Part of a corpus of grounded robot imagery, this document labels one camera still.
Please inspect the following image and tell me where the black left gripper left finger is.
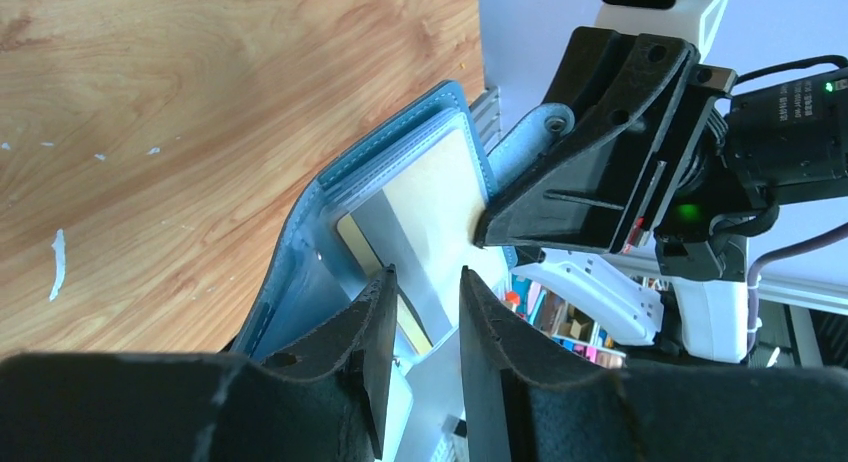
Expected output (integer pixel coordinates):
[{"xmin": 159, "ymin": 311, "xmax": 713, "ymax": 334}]
[{"xmin": 1, "ymin": 267, "xmax": 397, "ymax": 461}]

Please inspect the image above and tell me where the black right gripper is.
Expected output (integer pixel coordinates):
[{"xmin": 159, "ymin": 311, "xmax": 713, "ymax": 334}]
[{"xmin": 474, "ymin": 27, "xmax": 847, "ymax": 281}]

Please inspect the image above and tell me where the blue leather card holder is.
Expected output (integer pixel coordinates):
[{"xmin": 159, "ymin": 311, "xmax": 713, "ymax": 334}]
[{"xmin": 228, "ymin": 79, "xmax": 578, "ymax": 462}]

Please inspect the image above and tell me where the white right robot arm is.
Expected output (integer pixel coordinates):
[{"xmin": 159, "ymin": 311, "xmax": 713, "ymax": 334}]
[{"xmin": 474, "ymin": 27, "xmax": 847, "ymax": 365}]

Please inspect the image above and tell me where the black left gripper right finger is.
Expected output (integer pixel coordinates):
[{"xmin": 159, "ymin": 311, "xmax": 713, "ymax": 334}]
[{"xmin": 459, "ymin": 268, "xmax": 847, "ymax": 461}]

